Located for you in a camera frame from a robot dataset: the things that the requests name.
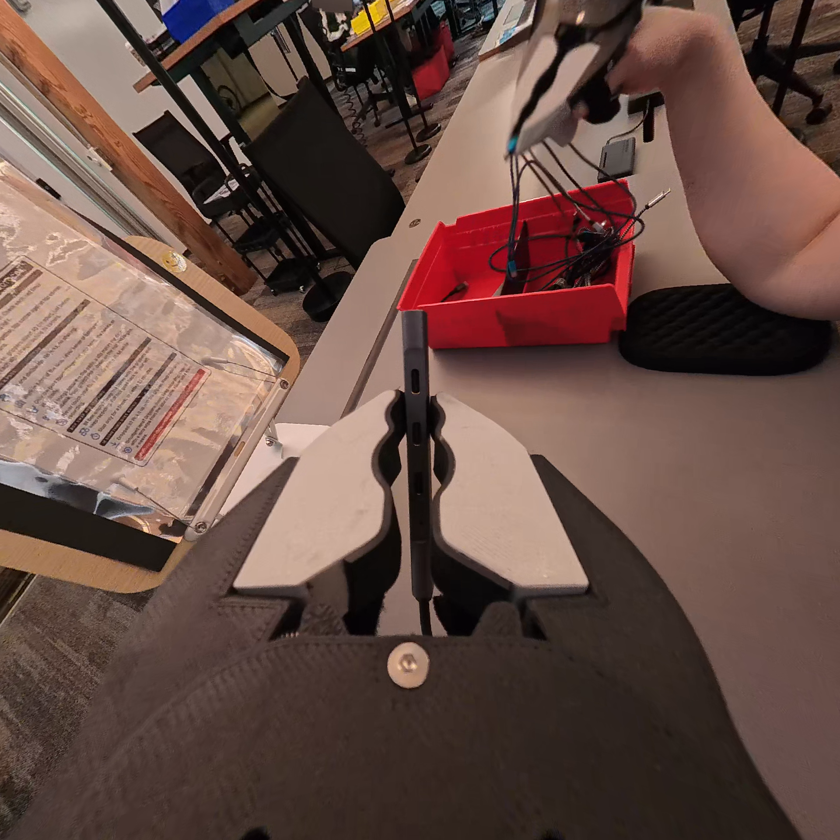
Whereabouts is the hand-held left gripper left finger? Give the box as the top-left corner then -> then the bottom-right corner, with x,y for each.
233,389 -> 403,601

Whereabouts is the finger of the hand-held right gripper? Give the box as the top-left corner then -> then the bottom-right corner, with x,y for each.
518,26 -> 641,147
505,0 -> 592,158

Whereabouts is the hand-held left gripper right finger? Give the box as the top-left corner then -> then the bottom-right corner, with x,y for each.
430,392 -> 590,599

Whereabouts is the thin black usb-c cable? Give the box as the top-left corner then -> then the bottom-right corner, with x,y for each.
545,217 -> 647,290

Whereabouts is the blue braided usb cable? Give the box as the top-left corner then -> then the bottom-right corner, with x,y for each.
489,128 -> 647,280

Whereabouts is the dark grey usb hub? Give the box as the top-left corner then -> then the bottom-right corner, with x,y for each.
400,310 -> 435,601

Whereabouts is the red plastic bin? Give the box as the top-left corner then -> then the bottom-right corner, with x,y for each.
397,178 -> 636,350

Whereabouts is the person's right forearm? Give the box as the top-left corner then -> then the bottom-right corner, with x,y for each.
656,26 -> 840,322

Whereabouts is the person's right hand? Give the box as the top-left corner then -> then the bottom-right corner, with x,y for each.
607,7 -> 736,99

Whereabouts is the white tablet stand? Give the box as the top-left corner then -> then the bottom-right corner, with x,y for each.
187,354 -> 332,542

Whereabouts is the red floor bin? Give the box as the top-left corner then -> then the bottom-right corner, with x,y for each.
412,46 -> 455,101

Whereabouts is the black bin divider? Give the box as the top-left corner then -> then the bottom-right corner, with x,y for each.
502,222 -> 531,296

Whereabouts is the black office chair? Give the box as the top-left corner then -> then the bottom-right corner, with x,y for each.
728,0 -> 840,126

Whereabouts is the black rolling cart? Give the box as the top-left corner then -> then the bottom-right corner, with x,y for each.
193,164 -> 316,296

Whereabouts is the black quilted wrist rest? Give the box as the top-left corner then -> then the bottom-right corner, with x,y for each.
618,283 -> 834,376

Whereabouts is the wooden sign board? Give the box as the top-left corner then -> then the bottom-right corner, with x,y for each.
0,157 -> 301,595

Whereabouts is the blue storage bin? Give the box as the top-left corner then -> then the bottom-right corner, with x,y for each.
161,0 -> 237,37

